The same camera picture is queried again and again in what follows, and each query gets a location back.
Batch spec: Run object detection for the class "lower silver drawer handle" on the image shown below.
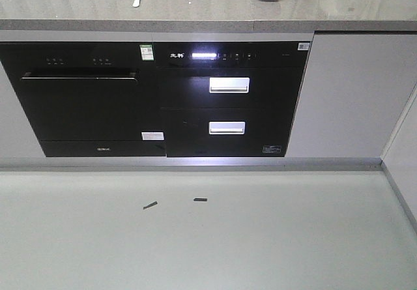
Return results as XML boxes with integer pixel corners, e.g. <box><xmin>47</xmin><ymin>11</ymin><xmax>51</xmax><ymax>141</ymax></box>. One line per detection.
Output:
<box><xmin>208</xmin><ymin>121</ymin><xmax>246</xmax><ymax>135</ymax></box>

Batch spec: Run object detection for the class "grey side cabinet door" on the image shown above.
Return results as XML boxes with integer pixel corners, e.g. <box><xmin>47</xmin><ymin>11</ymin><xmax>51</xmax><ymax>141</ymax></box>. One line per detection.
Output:
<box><xmin>382</xmin><ymin>91</ymin><xmax>416</xmax><ymax>214</ymax></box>

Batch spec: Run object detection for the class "grey cabinet door panel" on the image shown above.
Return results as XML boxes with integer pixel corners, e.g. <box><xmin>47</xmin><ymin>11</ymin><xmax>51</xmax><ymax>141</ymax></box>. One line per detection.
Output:
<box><xmin>287</xmin><ymin>34</ymin><xmax>416</xmax><ymax>158</ymax></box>

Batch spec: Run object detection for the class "upper silver drawer handle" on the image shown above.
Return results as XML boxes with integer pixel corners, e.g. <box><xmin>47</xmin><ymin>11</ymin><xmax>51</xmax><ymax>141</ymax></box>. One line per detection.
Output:
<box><xmin>209</xmin><ymin>77</ymin><xmax>250</xmax><ymax>94</ymax></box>

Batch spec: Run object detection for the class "black tape strip left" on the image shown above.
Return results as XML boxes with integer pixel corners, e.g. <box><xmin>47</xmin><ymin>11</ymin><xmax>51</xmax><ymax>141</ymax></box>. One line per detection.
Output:
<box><xmin>143</xmin><ymin>201</ymin><xmax>158</xmax><ymax>210</ymax></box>

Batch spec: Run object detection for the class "silver drawer handle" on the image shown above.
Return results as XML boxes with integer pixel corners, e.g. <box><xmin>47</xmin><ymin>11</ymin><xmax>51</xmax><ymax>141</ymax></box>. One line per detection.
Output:
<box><xmin>209</xmin><ymin>77</ymin><xmax>250</xmax><ymax>94</ymax></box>
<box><xmin>208</xmin><ymin>121</ymin><xmax>246</xmax><ymax>135</ymax></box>

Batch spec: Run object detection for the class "black built-in dishwasher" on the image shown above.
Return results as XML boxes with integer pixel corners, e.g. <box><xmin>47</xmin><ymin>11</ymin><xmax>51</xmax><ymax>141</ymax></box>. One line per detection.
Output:
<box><xmin>1</xmin><ymin>42</ymin><xmax>165</xmax><ymax>157</ymax></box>

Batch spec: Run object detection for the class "black disinfection cabinet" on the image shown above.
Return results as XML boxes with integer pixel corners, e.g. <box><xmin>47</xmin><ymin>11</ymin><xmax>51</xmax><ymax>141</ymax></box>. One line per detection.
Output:
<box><xmin>153</xmin><ymin>41</ymin><xmax>309</xmax><ymax>157</ymax></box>

